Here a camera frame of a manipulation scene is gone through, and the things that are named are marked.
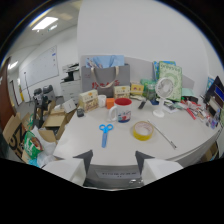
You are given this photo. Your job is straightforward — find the small white desk fan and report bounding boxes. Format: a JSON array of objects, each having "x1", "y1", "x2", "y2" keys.
[{"x1": 152, "y1": 76, "x2": 175, "y2": 119}]

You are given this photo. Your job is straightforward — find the thin metal rod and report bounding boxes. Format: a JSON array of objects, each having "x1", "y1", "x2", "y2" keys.
[{"x1": 147, "y1": 119, "x2": 178, "y2": 150}]

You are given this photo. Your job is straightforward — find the yellow tape roll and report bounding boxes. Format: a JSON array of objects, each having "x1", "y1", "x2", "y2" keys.
[{"x1": 132, "y1": 120, "x2": 155, "y2": 142}]

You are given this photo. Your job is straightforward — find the green printed bag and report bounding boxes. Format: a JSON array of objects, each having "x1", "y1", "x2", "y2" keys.
[{"x1": 21, "y1": 130, "x2": 44, "y2": 163}]

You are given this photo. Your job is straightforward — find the open cardboard box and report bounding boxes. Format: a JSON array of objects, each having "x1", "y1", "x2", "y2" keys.
[{"x1": 37, "y1": 107, "x2": 77, "y2": 145}]

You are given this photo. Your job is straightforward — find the small black clock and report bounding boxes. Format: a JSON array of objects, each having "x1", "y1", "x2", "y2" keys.
[{"x1": 76, "y1": 107, "x2": 86, "y2": 118}]

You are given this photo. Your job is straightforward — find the red pen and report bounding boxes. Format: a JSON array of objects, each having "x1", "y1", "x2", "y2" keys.
[{"x1": 185, "y1": 107, "x2": 198, "y2": 121}]

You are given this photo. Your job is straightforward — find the brown printed cardboard box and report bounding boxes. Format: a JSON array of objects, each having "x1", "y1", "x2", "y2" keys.
[{"x1": 2, "y1": 112, "x2": 32, "y2": 155}]

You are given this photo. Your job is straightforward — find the white mug with red rim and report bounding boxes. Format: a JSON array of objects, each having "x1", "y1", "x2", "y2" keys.
[{"x1": 107, "y1": 97, "x2": 133, "y2": 124}]

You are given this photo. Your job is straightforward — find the cream printed carton box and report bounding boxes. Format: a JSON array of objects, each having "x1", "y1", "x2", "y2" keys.
[{"x1": 78, "y1": 89, "x2": 100, "y2": 113}]

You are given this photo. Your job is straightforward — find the black office chair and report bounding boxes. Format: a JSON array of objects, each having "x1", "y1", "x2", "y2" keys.
[{"x1": 32, "y1": 84, "x2": 56, "y2": 129}]

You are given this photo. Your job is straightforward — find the small white cup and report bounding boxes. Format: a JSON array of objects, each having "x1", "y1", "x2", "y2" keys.
[{"x1": 97, "y1": 94, "x2": 108, "y2": 108}]

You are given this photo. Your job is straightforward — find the orange cube box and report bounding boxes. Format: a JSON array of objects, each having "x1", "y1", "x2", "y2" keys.
[{"x1": 105, "y1": 97, "x2": 116, "y2": 110}]

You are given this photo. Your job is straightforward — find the green plastic jar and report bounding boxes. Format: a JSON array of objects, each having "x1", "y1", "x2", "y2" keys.
[{"x1": 139, "y1": 78, "x2": 158, "y2": 101}]

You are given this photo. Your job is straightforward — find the yellow flat packet box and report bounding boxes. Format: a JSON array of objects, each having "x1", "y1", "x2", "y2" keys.
[{"x1": 130, "y1": 82, "x2": 145, "y2": 97}]

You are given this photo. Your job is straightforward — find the yellow printed snack box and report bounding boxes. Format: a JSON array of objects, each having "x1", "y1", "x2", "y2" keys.
[{"x1": 113, "y1": 85, "x2": 131, "y2": 100}]

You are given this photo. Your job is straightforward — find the white office printer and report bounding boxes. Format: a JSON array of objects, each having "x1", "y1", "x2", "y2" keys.
[{"x1": 59, "y1": 62, "x2": 82, "y2": 105}]

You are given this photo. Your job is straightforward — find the green patterned book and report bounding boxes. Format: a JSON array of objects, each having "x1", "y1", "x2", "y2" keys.
[{"x1": 157, "y1": 61, "x2": 184, "y2": 103}]

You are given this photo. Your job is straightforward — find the grey tote bag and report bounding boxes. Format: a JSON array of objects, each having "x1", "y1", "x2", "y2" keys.
[{"x1": 81, "y1": 63, "x2": 131, "y2": 98}]

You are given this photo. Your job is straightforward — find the blue book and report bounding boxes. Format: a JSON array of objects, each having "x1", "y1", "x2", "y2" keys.
[{"x1": 153, "y1": 60, "x2": 177, "y2": 82}]

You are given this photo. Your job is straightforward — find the ceiling light panel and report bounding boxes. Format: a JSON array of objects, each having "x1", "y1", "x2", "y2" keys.
[{"x1": 31, "y1": 16, "x2": 59, "y2": 32}]

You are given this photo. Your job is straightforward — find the blue handled scissors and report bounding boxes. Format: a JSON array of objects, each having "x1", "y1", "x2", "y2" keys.
[{"x1": 98, "y1": 123, "x2": 114, "y2": 149}]

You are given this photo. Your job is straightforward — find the white wall whiteboard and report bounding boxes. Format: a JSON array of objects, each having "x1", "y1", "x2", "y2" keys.
[{"x1": 20, "y1": 45, "x2": 60, "y2": 89}]

